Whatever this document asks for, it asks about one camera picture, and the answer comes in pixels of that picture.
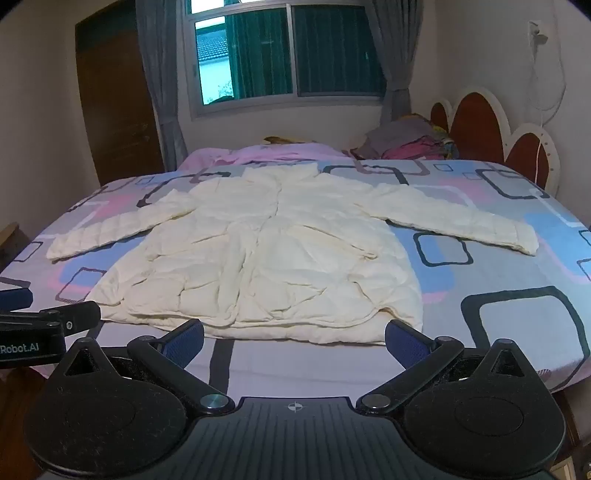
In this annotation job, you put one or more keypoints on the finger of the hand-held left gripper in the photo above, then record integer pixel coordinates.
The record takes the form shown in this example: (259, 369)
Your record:
(76, 317)
(14, 300)

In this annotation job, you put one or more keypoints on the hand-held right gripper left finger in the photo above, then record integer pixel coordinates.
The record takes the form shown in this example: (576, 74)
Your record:
(185, 342)

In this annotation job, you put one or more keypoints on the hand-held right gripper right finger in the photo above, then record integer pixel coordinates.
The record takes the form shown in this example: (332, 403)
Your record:
(406, 344)

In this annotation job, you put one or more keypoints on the white puffer jacket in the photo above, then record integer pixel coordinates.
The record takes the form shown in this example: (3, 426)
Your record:
(277, 258)

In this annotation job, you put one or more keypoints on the pile of colourful clothes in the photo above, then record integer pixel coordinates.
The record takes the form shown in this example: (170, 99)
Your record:
(406, 141)

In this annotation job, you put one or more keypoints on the wooden bedside furniture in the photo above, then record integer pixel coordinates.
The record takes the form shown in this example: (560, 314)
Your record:
(11, 244)

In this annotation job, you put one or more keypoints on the bed with patterned sheet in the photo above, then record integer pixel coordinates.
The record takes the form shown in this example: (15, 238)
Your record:
(485, 286)

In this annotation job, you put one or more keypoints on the pink blanket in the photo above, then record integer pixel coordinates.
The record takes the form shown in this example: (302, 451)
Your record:
(277, 152)

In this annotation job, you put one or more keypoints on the brown wooden door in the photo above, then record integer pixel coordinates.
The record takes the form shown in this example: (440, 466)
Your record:
(115, 106)

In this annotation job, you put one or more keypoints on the brown cloth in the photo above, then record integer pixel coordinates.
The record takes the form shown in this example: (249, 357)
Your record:
(277, 139)

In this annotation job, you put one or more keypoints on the brown and white headboard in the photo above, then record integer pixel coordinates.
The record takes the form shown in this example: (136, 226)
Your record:
(480, 129)

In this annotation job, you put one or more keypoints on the grey curtain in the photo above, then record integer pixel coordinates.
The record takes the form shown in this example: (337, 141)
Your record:
(399, 60)
(161, 83)

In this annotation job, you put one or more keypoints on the sliding glass window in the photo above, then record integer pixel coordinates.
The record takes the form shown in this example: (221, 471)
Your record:
(300, 50)

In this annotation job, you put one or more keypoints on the white wall plug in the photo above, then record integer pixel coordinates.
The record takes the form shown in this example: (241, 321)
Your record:
(537, 31)

